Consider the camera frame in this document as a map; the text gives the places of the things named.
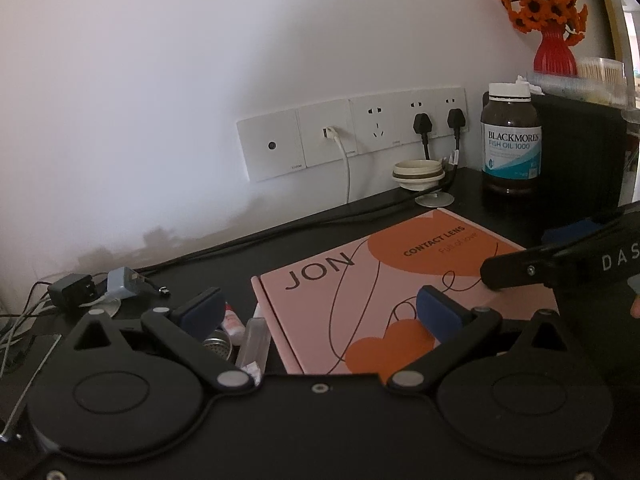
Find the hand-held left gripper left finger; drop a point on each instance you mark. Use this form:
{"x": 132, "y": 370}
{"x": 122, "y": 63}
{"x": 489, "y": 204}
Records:
{"x": 202, "y": 312}

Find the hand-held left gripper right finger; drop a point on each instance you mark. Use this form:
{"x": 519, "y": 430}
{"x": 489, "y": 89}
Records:
{"x": 439, "y": 312}

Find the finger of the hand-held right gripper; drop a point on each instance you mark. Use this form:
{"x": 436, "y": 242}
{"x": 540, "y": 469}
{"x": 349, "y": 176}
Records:
{"x": 530, "y": 270}
{"x": 575, "y": 232}

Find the pink cardboard box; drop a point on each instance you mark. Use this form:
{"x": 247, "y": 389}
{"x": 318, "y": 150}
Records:
{"x": 350, "y": 300}

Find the black desktop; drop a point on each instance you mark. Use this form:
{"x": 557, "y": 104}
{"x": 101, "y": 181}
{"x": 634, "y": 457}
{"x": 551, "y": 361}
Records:
{"x": 200, "y": 272}

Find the person's right hand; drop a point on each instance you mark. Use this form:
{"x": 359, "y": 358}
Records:
{"x": 636, "y": 307}

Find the small red and white tube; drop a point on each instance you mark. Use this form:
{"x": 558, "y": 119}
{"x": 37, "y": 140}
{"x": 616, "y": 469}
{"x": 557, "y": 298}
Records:
{"x": 234, "y": 322}

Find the clear plastic stick tube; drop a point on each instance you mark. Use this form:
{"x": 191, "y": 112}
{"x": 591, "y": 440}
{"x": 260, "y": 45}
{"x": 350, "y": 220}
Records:
{"x": 252, "y": 345}

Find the black cabinet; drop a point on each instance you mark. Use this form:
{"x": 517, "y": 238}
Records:
{"x": 575, "y": 150}

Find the grey-blue charger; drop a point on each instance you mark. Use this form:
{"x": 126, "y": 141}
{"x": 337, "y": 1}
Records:
{"x": 122, "y": 284}

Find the brown supplement bottle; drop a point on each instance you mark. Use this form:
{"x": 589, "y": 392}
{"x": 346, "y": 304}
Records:
{"x": 510, "y": 145}

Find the black power adapter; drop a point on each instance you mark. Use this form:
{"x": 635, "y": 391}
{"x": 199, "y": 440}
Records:
{"x": 70, "y": 294}

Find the beige round holder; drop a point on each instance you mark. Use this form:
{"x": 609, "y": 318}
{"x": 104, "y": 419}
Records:
{"x": 419, "y": 174}

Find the clear cotton swab box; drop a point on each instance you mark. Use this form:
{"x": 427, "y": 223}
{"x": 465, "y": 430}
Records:
{"x": 602, "y": 77}

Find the red vase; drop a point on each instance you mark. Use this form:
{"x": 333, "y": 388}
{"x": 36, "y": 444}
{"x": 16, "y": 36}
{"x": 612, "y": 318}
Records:
{"x": 554, "y": 55}

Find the dark flat device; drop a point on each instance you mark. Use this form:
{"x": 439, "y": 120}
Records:
{"x": 35, "y": 380}

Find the gold framed mirror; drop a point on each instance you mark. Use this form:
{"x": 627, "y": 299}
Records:
{"x": 612, "y": 20}

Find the white wall socket panel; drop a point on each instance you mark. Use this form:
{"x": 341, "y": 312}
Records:
{"x": 260, "y": 130}

